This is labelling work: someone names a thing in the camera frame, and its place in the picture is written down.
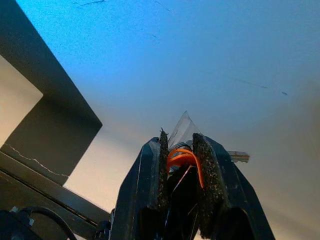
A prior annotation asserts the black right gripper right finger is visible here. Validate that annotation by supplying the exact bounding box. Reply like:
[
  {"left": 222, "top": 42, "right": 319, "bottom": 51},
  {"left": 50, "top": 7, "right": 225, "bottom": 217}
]
[{"left": 192, "top": 133, "right": 276, "bottom": 240}]

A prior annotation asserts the white magnetic board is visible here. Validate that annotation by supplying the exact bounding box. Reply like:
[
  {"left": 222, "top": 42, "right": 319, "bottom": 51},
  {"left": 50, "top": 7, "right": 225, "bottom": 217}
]
[{"left": 14, "top": 0, "right": 320, "bottom": 240}]

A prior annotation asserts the key bunch with orange loop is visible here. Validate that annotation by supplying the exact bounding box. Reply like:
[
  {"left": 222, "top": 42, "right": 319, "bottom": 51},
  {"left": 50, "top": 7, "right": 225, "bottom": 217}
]
[{"left": 163, "top": 109, "right": 251, "bottom": 221}]

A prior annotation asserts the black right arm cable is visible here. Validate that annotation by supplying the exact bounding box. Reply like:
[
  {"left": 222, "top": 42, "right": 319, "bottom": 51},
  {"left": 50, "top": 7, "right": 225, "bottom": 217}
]
[{"left": 14, "top": 206, "right": 78, "bottom": 240}]

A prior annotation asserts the dark grey frame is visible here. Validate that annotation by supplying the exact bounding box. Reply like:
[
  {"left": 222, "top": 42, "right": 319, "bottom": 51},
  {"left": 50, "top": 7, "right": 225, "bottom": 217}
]
[{"left": 0, "top": 0, "right": 112, "bottom": 226}]

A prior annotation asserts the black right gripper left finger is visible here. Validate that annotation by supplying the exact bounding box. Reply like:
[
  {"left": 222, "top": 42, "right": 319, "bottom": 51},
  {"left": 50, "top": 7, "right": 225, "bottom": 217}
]
[{"left": 109, "top": 128, "right": 173, "bottom": 240}]

